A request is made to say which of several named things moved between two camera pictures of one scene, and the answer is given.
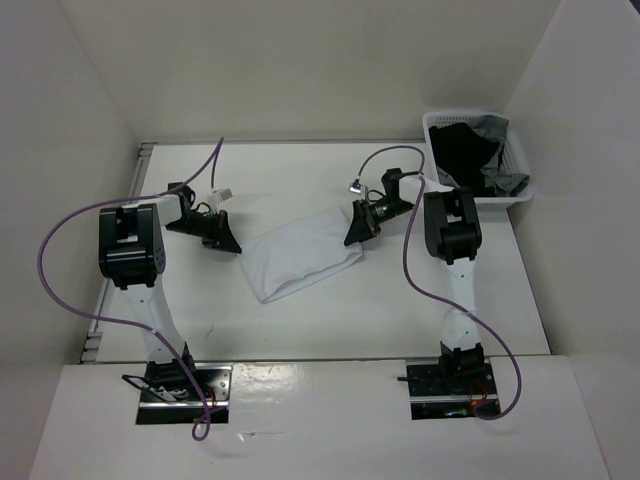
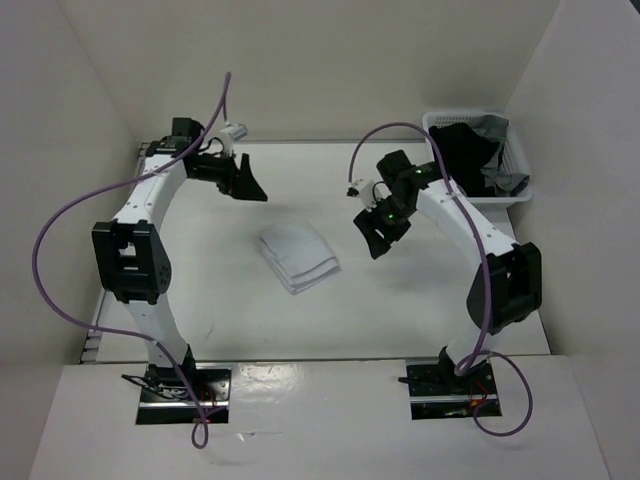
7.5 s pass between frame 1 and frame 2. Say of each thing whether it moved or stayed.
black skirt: stayed
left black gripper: moved
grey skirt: stayed
